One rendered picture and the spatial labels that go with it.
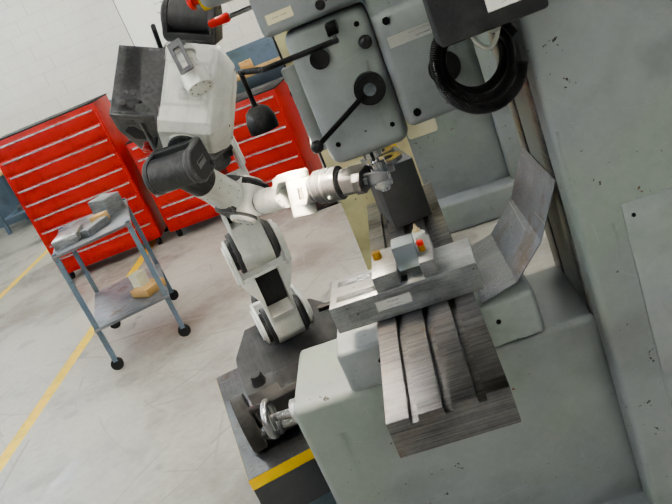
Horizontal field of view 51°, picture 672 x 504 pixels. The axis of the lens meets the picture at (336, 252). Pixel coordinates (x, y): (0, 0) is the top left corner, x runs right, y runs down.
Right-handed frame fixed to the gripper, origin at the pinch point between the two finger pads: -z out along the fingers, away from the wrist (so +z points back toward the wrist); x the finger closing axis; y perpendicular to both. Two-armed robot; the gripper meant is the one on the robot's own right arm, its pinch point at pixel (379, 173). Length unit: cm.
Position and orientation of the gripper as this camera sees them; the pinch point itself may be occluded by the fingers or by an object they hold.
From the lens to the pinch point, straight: 174.5
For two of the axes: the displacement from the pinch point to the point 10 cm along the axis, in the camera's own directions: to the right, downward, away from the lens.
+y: 3.5, 8.7, 3.6
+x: 3.5, -4.8, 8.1
